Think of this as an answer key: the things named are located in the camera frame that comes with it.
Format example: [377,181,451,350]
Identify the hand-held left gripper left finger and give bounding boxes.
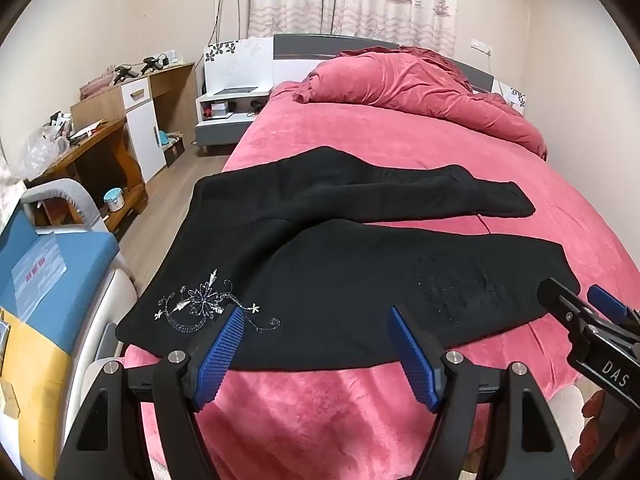
[54,306,246,480]

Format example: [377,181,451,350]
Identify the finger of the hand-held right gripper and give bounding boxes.
[587,284,640,327]
[536,277,601,333]

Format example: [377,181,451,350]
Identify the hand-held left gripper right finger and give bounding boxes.
[388,305,576,480]

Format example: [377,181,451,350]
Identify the black embroidered pants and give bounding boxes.
[116,146,581,373]

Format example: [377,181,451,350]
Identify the person's right hand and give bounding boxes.
[570,389,609,472]

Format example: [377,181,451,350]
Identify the person's white trouser leg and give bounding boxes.
[548,384,587,443]

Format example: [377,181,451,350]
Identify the bed with pink sheet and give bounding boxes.
[122,80,640,480]

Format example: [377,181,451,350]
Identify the yellow cardboard box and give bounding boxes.
[0,307,72,461]

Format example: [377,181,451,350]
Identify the blue cushioned white chair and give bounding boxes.
[0,178,142,391]

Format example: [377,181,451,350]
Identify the white floral headboard panel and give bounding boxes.
[203,37,275,97]
[492,80,529,112]

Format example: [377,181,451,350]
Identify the low wooden table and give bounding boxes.
[24,119,149,235]

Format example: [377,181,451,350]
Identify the grey white nightstand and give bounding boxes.
[194,86,274,157]

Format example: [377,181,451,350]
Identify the pink duvet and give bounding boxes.
[292,46,549,162]

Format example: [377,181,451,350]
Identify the wooden desk with white cabinet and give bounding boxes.
[70,62,197,184]

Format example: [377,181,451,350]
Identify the clear plastic bag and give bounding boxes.
[19,124,70,177]

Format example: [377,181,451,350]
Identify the pink folded cloth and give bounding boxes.
[79,72,119,99]

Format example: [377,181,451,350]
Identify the hanging black cable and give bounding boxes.
[207,0,234,47]

